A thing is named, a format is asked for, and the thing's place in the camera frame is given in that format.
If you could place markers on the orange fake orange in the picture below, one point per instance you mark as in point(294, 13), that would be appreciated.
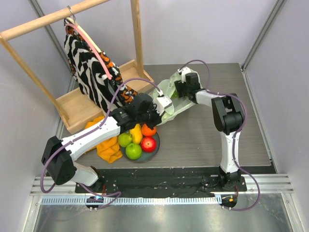
point(147, 131)

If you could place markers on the yellow fake mango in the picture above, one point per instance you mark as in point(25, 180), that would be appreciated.
point(136, 134)

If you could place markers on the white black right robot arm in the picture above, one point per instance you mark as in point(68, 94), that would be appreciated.
point(228, 118)

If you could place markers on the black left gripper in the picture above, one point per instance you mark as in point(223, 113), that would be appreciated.
point(158, 119)

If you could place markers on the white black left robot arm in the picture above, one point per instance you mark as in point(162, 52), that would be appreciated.
point(59, 157)

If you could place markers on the green fake grape bunch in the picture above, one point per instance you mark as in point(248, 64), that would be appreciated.
point(175, 95)

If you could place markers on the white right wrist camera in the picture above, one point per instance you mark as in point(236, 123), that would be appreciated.
point(183, 72)

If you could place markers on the green fake apple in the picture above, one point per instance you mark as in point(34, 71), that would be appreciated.
point(133, 151)

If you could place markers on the orange cloth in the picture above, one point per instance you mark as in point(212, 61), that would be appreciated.
point(108, 150)

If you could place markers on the pink clothes hanger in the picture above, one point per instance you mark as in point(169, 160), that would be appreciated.
point(89, 42)

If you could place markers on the red fake apple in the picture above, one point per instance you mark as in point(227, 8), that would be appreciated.
point(148, 144)

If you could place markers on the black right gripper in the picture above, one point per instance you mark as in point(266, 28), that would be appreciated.
point(180, 86)

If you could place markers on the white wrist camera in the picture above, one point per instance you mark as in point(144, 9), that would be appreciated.
point(162, 102)
point(183, 72)

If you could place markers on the black white zebra garment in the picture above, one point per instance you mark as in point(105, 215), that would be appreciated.
point(89, 73)

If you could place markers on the green fake pear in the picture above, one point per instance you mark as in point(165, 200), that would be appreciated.
point(124, 139)

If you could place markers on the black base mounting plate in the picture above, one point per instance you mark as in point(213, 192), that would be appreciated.
point(164, 182)

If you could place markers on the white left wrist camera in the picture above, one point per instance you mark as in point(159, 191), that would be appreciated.
point(162, 102)

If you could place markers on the wooden clothes rack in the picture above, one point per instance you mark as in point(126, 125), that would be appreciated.
point(75, 108)

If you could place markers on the white slotted cable duct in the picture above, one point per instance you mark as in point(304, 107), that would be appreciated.
point(89, 200)

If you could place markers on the blue ceramic plate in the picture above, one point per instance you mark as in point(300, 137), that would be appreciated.
point(145, 156)

